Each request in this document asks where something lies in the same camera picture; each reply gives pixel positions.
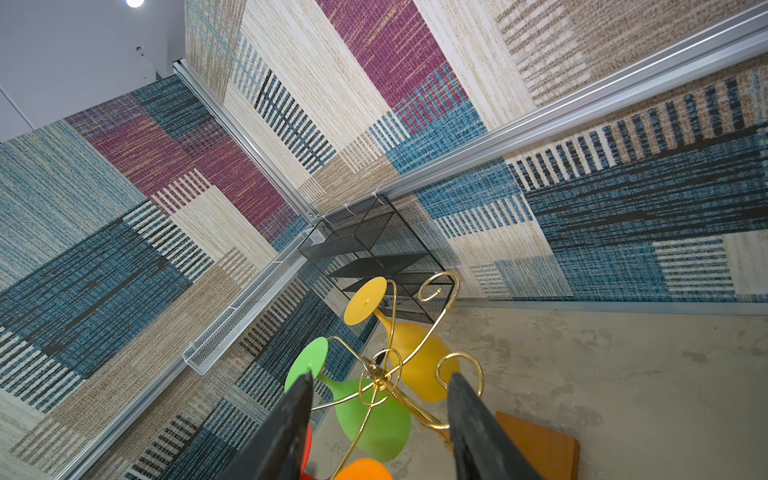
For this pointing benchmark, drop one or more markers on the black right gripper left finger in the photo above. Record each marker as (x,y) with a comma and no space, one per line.
(276,450)

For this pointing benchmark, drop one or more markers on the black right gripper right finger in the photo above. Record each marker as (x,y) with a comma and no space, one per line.
(481,448)

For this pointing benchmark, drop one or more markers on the light orange plastic wine glass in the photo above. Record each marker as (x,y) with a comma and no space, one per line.
(364,469)

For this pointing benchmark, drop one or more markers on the red plastic wine glass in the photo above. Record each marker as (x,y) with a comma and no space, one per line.
(306,455)

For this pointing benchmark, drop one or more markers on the yellow plastic wine glass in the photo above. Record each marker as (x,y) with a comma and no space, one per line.
(419,373)

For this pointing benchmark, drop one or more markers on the black mesh shelf rack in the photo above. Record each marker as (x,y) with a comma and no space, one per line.
(376,241)

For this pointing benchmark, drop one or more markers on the gold wire wine glass rack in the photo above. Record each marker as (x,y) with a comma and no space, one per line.
(376,410)

